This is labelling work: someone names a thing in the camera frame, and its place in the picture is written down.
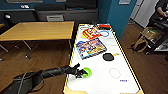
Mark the red yellow game box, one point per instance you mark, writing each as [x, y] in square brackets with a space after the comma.
[90, 33]

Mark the dark wall bench sofa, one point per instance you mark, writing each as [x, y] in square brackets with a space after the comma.
[76, 13]

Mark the black wheeled cart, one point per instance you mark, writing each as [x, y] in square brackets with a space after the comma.
[161, 36]

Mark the brown tan backpack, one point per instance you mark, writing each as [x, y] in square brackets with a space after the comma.
[140, 45]

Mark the white hallway door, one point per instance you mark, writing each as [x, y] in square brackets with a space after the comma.
[135, 10]

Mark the open cardboard box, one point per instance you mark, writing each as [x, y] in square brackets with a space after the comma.
[150, 33]

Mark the yellow wooden gaming table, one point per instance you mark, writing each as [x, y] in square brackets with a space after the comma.
[40, 30]

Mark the small black round device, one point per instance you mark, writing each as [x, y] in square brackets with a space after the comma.
[7, 16]

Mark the small green bowl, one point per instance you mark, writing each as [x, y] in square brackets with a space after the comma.
[88, 71]

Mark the colourful snack box left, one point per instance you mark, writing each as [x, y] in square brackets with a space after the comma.
[89, 48]

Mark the white table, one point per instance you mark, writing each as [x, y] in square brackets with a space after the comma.
[100, 66]

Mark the small white wall plate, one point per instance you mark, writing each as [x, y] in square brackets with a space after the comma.
[24, 6]

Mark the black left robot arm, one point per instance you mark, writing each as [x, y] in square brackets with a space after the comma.
[33, 76]

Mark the orange red flat item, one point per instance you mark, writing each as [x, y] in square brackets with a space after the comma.
[105, 26]

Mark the light grey sofa cushion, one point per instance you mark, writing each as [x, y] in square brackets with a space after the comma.
[55, 18]

